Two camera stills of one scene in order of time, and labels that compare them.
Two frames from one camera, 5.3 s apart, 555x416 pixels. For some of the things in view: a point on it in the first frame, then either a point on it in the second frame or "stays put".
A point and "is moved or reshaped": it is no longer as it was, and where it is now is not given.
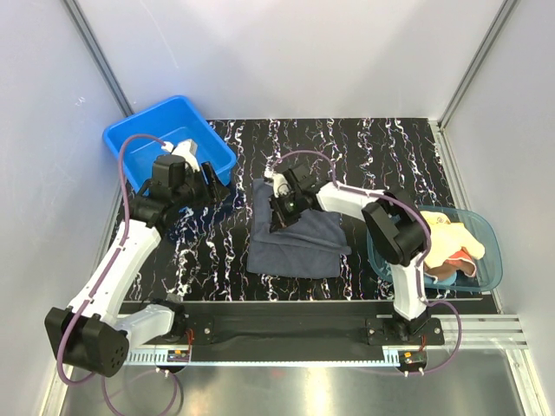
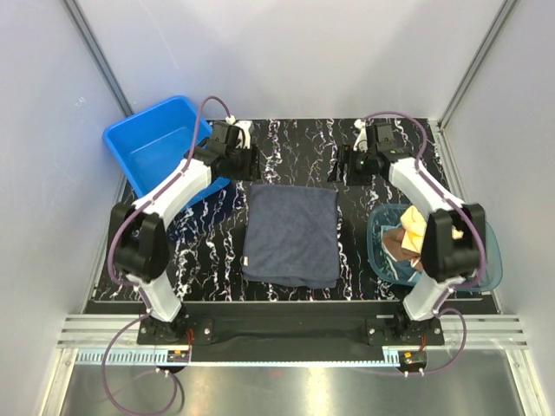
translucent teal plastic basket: x=488 y=267 stays put
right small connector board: x=412 y=357 stays put
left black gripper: x=213 y=191 → x=251 y=171
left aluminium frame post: x=97 y=55 stays put
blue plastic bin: x=169 y=122 stays put
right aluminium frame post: x=503 y=15 stays put
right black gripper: x=278 y=219 → x=346 y=155
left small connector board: x=178 y=356 stays put
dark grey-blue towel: x=310 y=248 is moved or reshaped
